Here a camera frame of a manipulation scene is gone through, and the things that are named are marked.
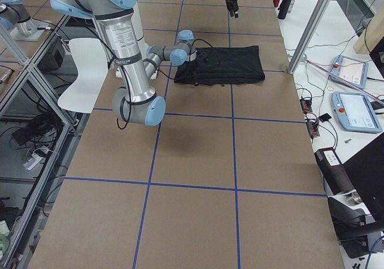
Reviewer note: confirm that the black t-shirt with logo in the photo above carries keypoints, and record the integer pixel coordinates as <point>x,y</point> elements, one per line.
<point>224,65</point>

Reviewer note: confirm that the black water bottle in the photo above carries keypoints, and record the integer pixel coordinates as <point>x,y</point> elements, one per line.
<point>283,9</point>

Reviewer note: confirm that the white chair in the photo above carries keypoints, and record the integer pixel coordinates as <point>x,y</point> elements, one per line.
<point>91,63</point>

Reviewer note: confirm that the teach pendant tablet far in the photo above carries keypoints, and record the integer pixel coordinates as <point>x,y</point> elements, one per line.
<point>351,70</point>

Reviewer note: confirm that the teach pendant tablet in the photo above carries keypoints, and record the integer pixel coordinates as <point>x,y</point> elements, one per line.
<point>351,70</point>
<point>355,112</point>

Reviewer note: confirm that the teach pendant tablet near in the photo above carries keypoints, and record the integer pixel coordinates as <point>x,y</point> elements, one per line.
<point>355,112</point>

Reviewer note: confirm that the black box device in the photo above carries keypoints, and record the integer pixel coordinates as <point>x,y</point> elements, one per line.
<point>335,178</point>

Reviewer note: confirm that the metal rod with white ring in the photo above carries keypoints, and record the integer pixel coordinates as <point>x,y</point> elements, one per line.
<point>351,85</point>

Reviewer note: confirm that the aluminium frame post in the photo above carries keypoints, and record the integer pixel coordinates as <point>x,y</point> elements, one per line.
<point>308,33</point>

